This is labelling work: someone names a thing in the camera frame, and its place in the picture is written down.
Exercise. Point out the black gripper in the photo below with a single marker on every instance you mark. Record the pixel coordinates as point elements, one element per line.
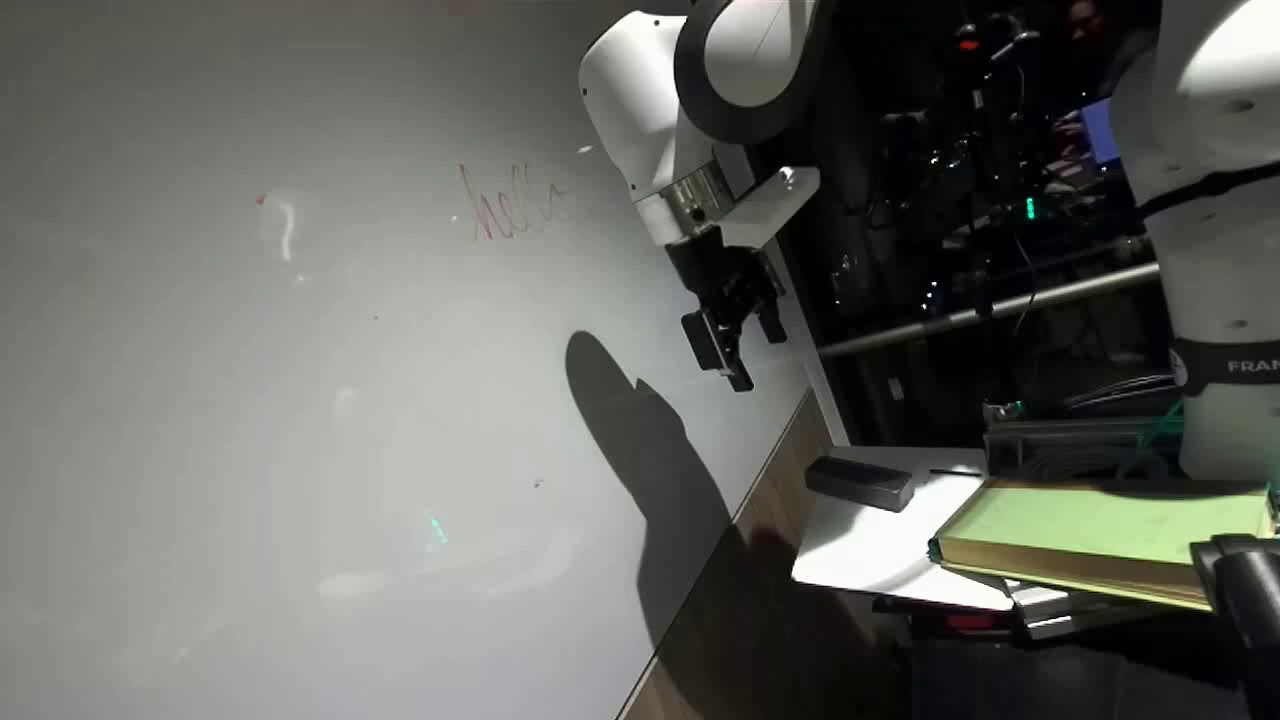
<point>724,275</point>

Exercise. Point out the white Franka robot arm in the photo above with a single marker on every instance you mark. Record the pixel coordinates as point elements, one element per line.
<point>642,94</point>

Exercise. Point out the white paper sheet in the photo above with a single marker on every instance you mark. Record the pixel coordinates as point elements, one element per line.
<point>874,540</point>

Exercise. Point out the dark green equipment box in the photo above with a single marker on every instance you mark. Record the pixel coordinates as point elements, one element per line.
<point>1082,442</point>

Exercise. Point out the person in blue shirt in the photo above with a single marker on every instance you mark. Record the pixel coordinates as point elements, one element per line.
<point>1101,128</point>

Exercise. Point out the green book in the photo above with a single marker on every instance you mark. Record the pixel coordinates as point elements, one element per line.
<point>1105,533</point>

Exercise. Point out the metal rail bar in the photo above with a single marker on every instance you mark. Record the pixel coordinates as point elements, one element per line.
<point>984,309</point>

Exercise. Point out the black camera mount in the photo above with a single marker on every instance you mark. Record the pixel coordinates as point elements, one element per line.
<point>1247,613</point>

